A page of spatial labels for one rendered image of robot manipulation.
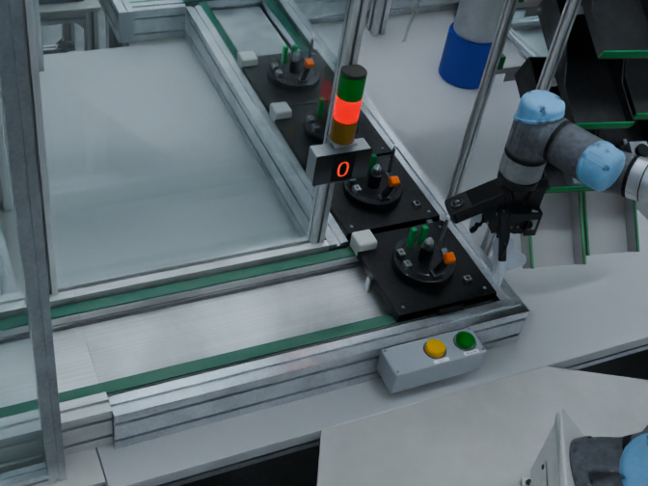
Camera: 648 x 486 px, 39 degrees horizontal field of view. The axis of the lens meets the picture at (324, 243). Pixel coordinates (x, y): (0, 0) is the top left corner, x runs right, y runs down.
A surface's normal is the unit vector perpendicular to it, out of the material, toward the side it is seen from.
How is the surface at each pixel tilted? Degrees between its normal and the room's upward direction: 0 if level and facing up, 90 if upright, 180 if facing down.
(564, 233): 45
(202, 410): 90
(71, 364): 0
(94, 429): 90
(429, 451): 0
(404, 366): 0
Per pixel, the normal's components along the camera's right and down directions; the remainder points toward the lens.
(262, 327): 0.14, -0.72
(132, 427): 0.40, 0.66
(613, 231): 0.26, -0.03
